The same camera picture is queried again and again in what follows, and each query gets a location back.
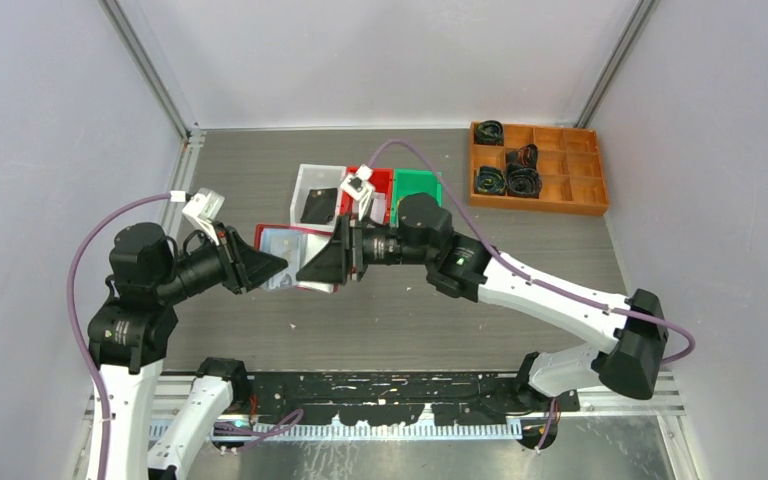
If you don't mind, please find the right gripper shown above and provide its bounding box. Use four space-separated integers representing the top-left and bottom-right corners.
298 210 435 284

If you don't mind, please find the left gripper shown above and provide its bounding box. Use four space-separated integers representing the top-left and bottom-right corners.
156 218 287 300

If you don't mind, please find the red leather card holder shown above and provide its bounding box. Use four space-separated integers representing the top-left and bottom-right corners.
255 224 337 294

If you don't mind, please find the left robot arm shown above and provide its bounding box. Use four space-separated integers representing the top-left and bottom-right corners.
88 222 288 479

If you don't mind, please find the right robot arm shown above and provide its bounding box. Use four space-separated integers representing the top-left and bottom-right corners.
296 193 668 411

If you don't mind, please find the black credit card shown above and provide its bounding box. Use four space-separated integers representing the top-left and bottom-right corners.
300 188 339 225

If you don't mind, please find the white credit card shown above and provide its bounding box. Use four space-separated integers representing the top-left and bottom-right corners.
351 193 388 224

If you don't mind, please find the white plastic bin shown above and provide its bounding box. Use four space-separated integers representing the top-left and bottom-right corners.
290 164 346 232

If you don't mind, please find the red plastic bin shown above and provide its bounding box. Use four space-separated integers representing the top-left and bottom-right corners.
339 168 394 225

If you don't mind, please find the green plastic bin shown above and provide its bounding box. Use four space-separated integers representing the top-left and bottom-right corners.
390 169 443 226

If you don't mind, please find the orange compartment tray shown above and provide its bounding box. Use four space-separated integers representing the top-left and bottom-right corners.
467 122 610 217

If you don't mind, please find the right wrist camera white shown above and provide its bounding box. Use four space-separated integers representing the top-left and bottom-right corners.
339 165 376 220

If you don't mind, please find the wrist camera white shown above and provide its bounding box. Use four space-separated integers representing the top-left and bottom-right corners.
339 165 376 220
169 188 225 245

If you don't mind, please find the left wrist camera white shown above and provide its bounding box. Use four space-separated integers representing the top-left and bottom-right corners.
169 188 225 245

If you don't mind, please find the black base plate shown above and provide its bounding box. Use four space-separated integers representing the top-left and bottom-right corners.
219 371 549 427

